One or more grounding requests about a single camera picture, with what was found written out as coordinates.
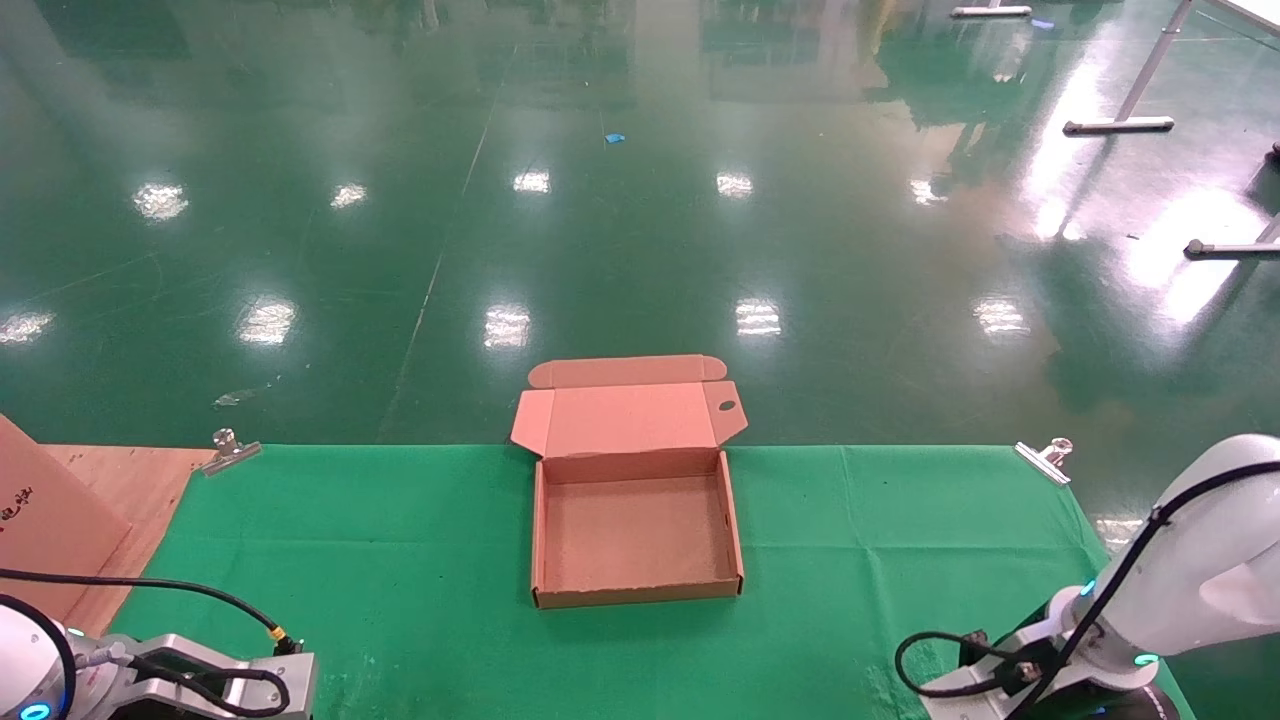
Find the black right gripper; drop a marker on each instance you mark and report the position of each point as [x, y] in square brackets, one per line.
[1140, 705]

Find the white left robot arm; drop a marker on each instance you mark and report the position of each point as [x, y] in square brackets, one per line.
[25, 660]

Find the open brown cardboard mailer box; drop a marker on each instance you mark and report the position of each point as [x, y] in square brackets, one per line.
[633, 530]

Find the silver binder clip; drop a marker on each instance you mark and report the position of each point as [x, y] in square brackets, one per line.
[230, 452]
[1043, 460]

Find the grey table foot bar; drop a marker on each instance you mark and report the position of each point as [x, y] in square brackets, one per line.
[1230, 248]

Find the white table leg with foot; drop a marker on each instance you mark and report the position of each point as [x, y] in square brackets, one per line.
[1120, 125]

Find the short white table foot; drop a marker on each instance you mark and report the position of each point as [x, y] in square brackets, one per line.
[990, 12]

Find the green table cloth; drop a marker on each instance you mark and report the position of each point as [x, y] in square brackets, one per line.
[430, 600]

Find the clear plastic scrap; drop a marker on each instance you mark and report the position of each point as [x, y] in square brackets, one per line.
[232, 399]

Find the large brown printed carton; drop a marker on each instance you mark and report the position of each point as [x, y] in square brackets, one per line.
[50, 520]

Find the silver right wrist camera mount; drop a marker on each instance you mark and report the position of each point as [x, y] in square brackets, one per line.
[960, 700]

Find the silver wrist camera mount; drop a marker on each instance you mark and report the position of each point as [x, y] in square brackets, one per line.
[960, 700]
[250, 670]

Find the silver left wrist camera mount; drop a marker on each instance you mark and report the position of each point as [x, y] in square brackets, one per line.
[250, 670]

